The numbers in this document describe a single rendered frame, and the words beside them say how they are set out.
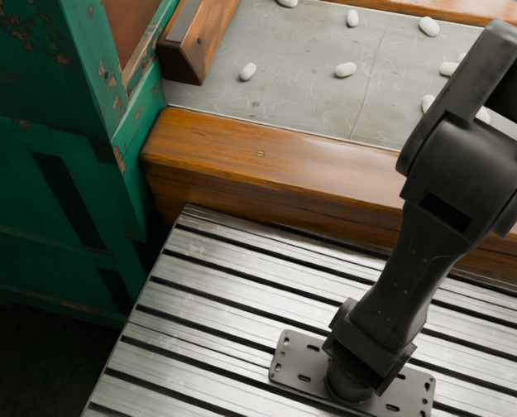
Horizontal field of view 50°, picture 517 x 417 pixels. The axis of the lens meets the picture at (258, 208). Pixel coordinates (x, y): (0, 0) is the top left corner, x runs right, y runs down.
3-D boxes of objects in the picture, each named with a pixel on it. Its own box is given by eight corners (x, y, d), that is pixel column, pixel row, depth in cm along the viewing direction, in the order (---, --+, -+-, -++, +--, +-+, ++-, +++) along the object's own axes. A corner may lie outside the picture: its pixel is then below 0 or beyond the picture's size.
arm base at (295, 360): (284, 305, 67) (265, 361, 63) (453, 358, 63) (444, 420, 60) (282, 329, 73) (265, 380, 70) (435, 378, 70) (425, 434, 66)
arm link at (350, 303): (353, 290, 61) (321, 328, 59) (421, 342, 58) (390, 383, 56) (346, 312, 67) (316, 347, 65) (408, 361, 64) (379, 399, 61)
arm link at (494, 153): (361, 312, 66) (470, 93, 41) (408, 348, 63) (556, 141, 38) (329, 347, 62) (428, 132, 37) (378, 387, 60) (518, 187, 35)
